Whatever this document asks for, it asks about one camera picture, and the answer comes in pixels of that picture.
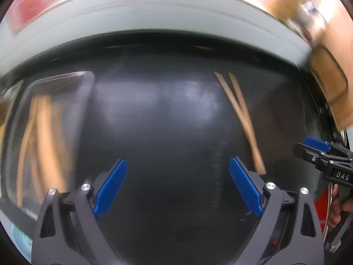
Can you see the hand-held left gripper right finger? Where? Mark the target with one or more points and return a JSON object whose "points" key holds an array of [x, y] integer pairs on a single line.
{"points": [[245, 187]]}

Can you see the light blue cloth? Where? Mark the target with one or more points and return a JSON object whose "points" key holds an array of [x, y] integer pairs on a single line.
{"points": [[20, 240]]}

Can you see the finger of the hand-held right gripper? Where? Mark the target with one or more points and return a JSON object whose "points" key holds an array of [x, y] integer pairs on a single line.
{"points": [[306, 150], [317, 143]]}

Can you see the person's right hand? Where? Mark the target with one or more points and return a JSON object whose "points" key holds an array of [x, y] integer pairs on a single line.
{"points": [[335, 207]]}

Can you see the brown wooden cabinet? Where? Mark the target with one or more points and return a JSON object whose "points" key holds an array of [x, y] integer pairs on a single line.
{"points": [[331, 74]]}

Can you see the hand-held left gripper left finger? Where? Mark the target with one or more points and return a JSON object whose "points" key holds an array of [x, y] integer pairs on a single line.
{"points": [[110, 187]]}

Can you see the red patterned cloth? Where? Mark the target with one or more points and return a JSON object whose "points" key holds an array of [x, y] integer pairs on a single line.
{"points": [[33, 8]]}

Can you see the red object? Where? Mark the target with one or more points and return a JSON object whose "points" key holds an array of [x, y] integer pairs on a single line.
{"points": [[321, 209]]}

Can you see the clear plastic container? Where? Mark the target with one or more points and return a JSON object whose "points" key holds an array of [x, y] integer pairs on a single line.
{"points": [[80, 110]]}

